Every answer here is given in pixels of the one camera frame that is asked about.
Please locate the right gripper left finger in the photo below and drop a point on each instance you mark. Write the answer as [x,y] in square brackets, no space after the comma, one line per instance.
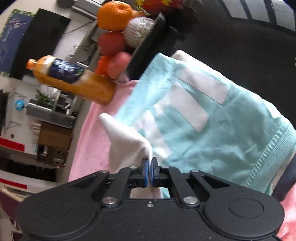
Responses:
[120,185]

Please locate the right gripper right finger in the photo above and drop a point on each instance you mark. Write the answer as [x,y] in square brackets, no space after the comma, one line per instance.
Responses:
[172,179]

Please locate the pink towel table cover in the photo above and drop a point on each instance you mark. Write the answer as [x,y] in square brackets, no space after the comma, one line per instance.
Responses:
[92,154]

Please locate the folded teal white garment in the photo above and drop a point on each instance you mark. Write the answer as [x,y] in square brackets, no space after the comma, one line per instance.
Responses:
[196,118]

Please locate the pink apple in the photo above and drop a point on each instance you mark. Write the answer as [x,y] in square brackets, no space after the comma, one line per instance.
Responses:
[117,64]

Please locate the potted green plant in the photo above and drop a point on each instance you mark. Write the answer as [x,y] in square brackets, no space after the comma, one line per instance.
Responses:
[43,99]

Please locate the blue globe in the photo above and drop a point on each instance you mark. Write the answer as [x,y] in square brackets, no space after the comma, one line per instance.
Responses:
[20,105]

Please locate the red apple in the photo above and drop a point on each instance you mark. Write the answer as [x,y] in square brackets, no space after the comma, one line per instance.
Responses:
[111,42]

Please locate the black fruit tray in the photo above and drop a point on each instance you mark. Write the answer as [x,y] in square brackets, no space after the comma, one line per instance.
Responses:
[160,39]

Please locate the netted white fruit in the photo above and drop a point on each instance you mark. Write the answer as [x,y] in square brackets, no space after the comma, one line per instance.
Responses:
[136,30]

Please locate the orange fruit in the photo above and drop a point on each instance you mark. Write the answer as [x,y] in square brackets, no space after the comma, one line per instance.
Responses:
[114,16]

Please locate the black wall television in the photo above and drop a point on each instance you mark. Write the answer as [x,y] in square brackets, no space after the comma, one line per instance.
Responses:
[40,39]

